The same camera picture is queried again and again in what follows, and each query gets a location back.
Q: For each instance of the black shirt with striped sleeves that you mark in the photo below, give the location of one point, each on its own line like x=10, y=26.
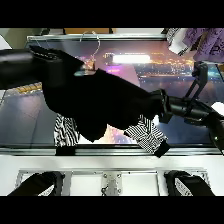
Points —
x=103, y=103

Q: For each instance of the clothes hanger with silver hook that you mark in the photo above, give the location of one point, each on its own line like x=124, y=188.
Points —
x=90, y=65

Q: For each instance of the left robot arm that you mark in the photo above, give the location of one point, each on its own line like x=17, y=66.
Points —
x=16, y=68

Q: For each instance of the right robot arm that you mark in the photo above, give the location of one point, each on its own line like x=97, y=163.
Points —
x=196, y=111

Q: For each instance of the white black patterned garment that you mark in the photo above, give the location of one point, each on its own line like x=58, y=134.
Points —
x=175, y=40

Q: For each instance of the purple garment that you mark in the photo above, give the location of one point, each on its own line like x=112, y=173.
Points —
x=208, y=45

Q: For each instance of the silver frame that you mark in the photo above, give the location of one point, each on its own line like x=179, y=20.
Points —
x=111, y=181

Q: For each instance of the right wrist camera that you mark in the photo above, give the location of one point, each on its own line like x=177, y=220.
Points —
x=200, y=75

